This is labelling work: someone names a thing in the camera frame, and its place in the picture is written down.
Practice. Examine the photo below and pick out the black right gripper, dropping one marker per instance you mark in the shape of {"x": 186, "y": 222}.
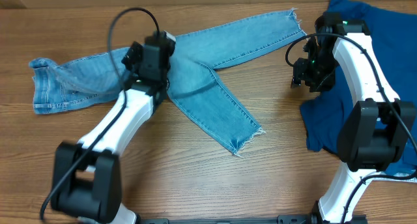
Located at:
{"x": 300, "y": 71}

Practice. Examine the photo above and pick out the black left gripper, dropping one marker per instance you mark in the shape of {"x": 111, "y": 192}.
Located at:
{"x": 131, "y": 58}

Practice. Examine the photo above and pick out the light blue jeans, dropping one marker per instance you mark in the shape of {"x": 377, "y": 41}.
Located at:
{"x": 194, "y": 84}

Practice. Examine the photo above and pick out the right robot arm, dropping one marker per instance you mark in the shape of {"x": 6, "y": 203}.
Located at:
{"x": 378, "y": 127}

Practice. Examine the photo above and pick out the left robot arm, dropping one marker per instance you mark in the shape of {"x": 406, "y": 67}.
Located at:
{"x": 87, "y": 174}

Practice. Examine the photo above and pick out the dark blue shirt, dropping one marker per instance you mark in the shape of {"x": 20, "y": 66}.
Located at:
{"x": 394, "y": 44}

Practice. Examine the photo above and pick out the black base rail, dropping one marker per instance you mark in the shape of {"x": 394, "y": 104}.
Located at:
{"x": 228, "y": 220}

